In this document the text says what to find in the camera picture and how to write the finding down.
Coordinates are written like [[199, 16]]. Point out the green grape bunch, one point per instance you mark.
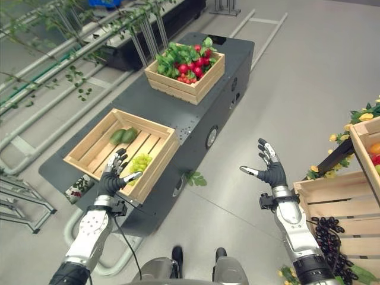
[[139, 163]]

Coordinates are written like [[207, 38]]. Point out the raised wooden crate with fruit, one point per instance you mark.
[[365, 148]]

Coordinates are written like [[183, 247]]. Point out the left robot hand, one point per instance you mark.
[[110, 178]]

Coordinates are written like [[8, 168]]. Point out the grey metal pipe rails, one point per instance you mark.
[[44, 98]]

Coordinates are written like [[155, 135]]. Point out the black machine base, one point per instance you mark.
[[148, 35]]

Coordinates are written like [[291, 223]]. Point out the robot legs and feet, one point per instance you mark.
[[193, 267]]

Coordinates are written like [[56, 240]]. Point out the grey metal frame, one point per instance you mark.
[[20, 202]]

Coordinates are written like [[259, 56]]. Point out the green apple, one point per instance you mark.
[[377, 169]]

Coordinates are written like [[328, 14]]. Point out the large wooden crate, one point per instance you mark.
[[341, 207]]

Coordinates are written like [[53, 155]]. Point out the green leaf sprig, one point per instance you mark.
[[196, 179]]

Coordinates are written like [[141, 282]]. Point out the green avocado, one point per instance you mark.
[[129, 135], [117, 136]]

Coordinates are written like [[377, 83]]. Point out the orange fruit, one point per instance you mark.
[[374, 147]]

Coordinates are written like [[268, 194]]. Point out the floral patterned cloth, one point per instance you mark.
[[79, 187]]

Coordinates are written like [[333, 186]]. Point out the aluminium floor frame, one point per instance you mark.
[[255, 32]]

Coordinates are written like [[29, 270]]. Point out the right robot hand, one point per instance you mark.
[[272, 172]]

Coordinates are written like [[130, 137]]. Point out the bunch of red radishes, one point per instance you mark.
[[194, 68]]

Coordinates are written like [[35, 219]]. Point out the green radish leaves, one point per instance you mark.
[[172, 59]]

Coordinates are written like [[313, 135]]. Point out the empty-slatted wooden crate with fruit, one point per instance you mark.
[[98, 148]]

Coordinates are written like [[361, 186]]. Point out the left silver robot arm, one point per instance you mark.
[[86, 234]]

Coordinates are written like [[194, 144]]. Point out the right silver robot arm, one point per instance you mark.
[[297, 234]]

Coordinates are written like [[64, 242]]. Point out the green leafy branches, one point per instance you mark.
[[59, 38]]

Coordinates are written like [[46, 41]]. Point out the dark grey mobile cart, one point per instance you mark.
[[166, 115]]

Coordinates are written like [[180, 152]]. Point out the wooden crate of radishes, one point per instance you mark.
[[190, 86]]

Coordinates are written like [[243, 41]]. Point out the red fruit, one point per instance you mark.
[[376, 159]]

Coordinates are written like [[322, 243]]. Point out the dark purple grape bunch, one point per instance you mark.
[[329, 240]]

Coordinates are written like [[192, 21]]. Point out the yellow flower garland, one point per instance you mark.
[[347, 139]]

